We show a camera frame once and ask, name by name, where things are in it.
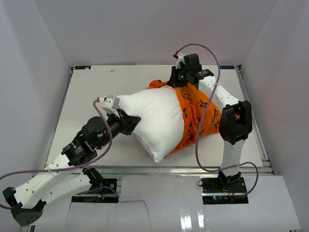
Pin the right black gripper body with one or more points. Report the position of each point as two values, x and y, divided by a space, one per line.
188 73

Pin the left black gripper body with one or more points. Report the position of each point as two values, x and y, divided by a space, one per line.
115 125

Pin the orange patterned pillowcase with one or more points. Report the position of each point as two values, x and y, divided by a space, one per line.
193 104

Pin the white pillow insert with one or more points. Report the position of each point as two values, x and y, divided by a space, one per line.
161 126

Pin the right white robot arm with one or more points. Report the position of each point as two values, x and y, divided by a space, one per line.
235 123

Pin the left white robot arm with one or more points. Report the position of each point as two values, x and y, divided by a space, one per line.
68 174

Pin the right blue corner label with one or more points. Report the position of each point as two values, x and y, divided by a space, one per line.
227 67

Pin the blue corner label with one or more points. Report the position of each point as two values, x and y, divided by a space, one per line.
227 67
85 67

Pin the left blue corner label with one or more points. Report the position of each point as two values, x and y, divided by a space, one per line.
85 67

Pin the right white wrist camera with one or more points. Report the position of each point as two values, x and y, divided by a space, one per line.
179 58

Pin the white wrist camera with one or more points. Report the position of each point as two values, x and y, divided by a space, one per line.
110 104
179 58

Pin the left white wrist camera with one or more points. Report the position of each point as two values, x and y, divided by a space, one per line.
110 104

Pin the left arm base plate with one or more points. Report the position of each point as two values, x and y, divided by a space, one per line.
102 190

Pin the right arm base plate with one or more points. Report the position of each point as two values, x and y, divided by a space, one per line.
214 194

